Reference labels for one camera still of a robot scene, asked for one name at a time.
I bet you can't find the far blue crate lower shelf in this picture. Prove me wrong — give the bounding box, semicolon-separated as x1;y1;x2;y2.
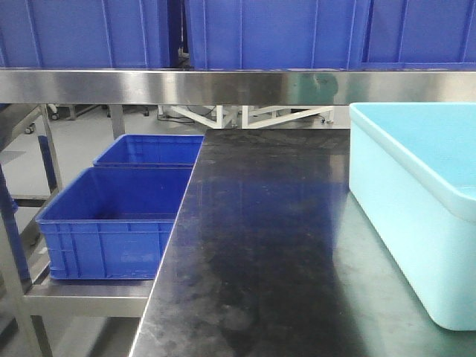
93;135;204;167

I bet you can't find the blue crate shelf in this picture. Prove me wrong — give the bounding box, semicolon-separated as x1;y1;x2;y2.
93;135;204;167
36;167;192;280

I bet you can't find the near blue crate lower shelf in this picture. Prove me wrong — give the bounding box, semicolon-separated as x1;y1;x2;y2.
36;167;192;280

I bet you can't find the upper middle blue crate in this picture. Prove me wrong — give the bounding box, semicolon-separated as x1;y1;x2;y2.
184;1;371;70

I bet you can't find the blue crate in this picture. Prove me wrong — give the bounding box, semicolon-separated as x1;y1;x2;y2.
1;1;181;68
361;0;475;70
184;1;371;70

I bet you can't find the light blue plastic tub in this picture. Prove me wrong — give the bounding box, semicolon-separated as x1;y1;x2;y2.
349;103;475;331

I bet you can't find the upper right blue crate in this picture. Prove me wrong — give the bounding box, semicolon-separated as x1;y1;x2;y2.
361;0;475;70

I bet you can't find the upper left blue crate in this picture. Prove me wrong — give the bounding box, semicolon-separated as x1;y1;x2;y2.
1;1;181;68

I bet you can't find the white metal frame background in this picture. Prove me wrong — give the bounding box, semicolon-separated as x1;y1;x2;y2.
157;105;335;129

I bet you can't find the stainless steel shelf frame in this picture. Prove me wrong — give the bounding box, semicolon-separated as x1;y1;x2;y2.
1;69;475;356

